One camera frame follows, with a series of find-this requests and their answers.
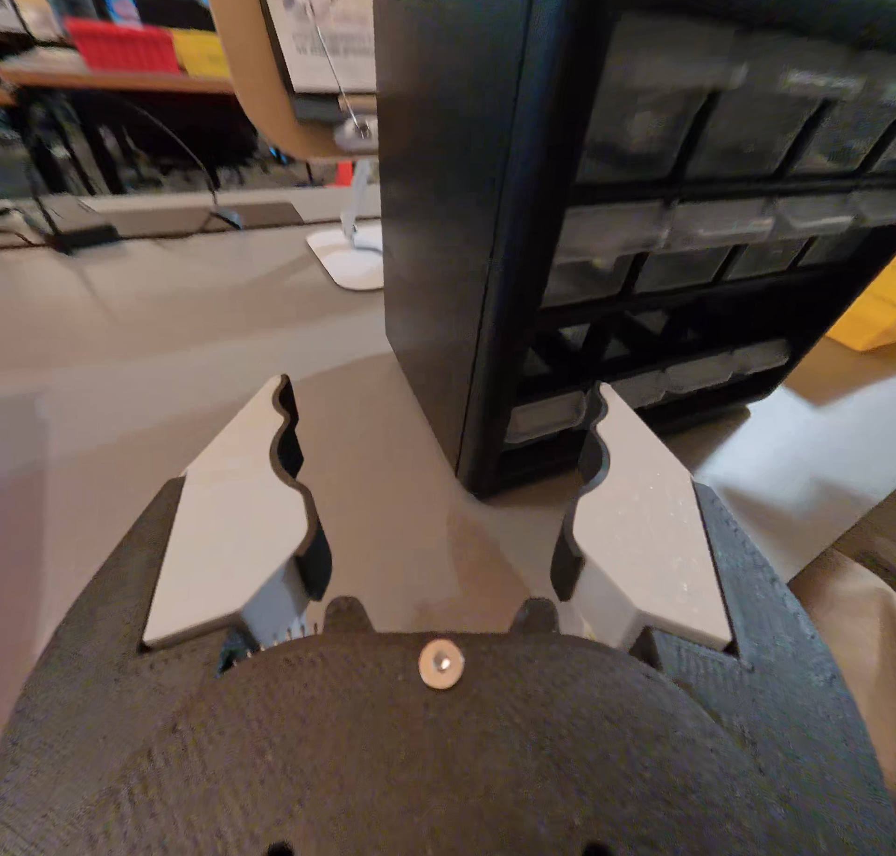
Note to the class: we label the black drawer cabinet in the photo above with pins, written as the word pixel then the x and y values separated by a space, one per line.
pixel 448 240

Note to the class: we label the black power adapter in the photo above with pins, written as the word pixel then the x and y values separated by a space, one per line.
pixel 84 238

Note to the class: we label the red basket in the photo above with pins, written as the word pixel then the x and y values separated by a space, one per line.
pixel 122 47

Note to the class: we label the orange plastic object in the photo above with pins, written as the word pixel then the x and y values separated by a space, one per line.
pixel 344 173

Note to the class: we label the set of clear cabinet drawers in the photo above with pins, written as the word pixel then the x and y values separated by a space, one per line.
pixel 644 114

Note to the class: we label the yellow bin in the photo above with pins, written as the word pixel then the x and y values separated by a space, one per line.
pixel 871 310

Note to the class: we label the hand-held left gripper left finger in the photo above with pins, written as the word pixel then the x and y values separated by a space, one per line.
pixel 231 520

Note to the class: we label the grey desk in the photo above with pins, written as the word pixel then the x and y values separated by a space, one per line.
pixel 210 331

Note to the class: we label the yellow basket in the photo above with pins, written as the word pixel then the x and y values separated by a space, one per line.
pixel 203 54

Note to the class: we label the white display stand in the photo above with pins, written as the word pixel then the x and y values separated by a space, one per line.
pixel 350 261

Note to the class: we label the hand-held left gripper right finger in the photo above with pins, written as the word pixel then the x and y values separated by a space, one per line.
pixel 644 534

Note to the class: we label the long wooden table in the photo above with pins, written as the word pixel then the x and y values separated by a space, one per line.
pixel 105 80

